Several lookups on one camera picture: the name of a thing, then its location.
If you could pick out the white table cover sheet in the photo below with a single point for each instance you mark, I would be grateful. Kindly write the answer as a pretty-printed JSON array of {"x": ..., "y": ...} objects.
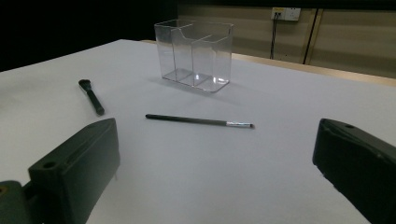
[{"x": 186, "y": 171}]

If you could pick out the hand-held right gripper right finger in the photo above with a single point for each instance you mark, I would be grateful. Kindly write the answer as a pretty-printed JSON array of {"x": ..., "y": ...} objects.
[{"x": 358, "y": 161}]

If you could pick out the short black makeup brush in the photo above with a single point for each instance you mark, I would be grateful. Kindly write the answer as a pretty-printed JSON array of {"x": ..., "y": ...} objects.
[{"x": 92, "y": 99}]

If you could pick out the white wall socket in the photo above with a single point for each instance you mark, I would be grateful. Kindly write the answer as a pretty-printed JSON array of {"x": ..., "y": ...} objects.
[{"x": 286, "y": 14}]

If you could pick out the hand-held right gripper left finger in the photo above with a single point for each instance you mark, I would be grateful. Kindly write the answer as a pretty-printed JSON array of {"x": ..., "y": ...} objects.
[{"x": 77, "y": 165}]

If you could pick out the thin black makeup brush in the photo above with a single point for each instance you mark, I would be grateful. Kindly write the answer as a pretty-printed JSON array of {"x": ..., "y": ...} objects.
[{"x": 186, "y": 119}]

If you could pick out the clear acrylic divided organizer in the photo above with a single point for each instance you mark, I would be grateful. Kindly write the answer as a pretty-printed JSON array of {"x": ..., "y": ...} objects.
[{"x": 199, "y": 77}]

